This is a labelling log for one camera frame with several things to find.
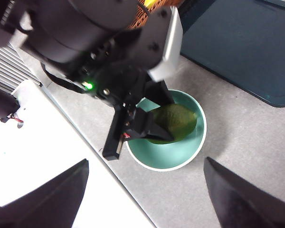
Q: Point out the teal ceramic bowl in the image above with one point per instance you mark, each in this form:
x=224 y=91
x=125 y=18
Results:
x=171 y=156

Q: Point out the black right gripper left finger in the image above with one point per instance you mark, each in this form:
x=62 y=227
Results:
x=52 y=204

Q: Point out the green avocado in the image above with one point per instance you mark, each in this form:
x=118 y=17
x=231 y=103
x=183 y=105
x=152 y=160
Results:
x=178 y=121

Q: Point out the dark rectangular tray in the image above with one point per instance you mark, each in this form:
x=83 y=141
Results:
x=240 y=47

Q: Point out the yellow banana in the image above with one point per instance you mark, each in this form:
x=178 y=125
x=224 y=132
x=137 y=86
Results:
x=149 y=2

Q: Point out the brown wicker basket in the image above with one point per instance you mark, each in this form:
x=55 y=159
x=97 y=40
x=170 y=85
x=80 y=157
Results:
x=154 y=14

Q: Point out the ribbed aluminium profile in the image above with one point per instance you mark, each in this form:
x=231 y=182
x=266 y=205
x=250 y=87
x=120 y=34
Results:
x=7 y=69

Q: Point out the pale grey camera box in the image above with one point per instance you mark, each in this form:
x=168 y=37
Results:
x=171 y=47

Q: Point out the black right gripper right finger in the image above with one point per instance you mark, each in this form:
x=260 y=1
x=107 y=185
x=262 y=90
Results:
x=242 y=204

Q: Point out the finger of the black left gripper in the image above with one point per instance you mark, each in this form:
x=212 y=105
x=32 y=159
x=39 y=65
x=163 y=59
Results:
x=158 y=92
x=145 y=126

